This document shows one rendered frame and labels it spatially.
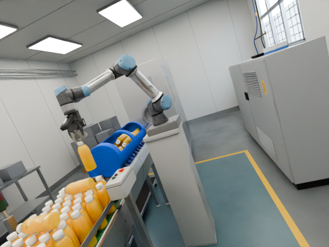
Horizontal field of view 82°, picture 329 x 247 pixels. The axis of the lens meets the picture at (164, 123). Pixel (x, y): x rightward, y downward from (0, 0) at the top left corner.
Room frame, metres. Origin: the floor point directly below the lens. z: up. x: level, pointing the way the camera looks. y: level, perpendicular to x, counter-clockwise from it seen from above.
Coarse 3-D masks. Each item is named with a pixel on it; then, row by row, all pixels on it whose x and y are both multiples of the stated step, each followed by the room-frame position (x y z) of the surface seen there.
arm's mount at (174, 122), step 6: (168, 120) 1.64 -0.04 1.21; (174, 120) 1.52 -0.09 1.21; (180, 120) 1.69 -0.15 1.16; (156, 126) 1.58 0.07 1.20; (162, 126) 1.52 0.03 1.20; (168, 126) 1.51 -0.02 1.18; (174, 126) 1.50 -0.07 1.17; (150, 132) 1.55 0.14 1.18; (156, 132) 1.54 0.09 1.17; (162, 132) 1.52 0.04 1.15
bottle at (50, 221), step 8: (40, 216) 0.76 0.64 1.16; (48, 216) 0.74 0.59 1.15; (56, 216) 0.77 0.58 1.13; (24, 224) 0.76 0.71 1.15; (32, 224) 0.74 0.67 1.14; (40, 224) 0.73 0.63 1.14; (48, 224) 0.72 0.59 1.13; (56, 224) 0.75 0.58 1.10; (24, 232) 0.75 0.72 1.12; (32, 232) 0.74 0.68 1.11
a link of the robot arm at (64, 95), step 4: (56, 88) 1.15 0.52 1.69; (60, 88) 1.16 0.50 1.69; (64, 88) 1.17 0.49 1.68; (56, 92) 1.15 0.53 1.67; (60, 92) 1.15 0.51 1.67; (64, 92) 1.16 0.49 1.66; (68, 92) 1.17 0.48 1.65; (56, 96) 1.15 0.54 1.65; (60, 96) 1.15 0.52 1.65; (64, 96) 1.15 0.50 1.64; (68, 96) 1.17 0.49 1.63; (72, 96) 1.18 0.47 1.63; (60, 100) 1.15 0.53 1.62; (64, 100) 1.15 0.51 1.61; (68, 100) 1.16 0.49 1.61; (60, 104) 1.15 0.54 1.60; (64, 104) 1.15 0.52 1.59
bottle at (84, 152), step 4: (80, 148) 1.12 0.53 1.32; (84, 148) 1.13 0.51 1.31; (88, 148) 1.15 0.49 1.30; (80, 152) 1.12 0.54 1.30; (84, 152) 1.12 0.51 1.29; (88, 152) 1.13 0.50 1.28; (80, 156) 1.12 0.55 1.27; (84, 156) 1.12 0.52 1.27; (88, 156) 1.12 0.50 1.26; (92, 156) 1.15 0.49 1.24; (84, 160) 1.12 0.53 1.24; (88, 160) 1.12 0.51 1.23; (92, 160) 1.13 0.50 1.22; (84, 164) 1.12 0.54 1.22; (88, 164) 1.12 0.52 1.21; (92, 164) 1.13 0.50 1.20; (88, 168) 1.11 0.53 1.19; (92, 168) 1.12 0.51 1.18
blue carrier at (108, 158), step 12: (120, 132) 1.88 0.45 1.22; (144, 132) 2.28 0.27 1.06; (108, 144) 1.51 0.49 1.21; (132, 144) 1.79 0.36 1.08; (96, 156) 1.50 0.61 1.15; (108, 156) 1.48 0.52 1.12; (120, 156) 1.48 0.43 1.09; (96, 168) 1.51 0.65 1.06; (108, 168) 1.49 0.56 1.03; (120, 168) 1.49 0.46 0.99
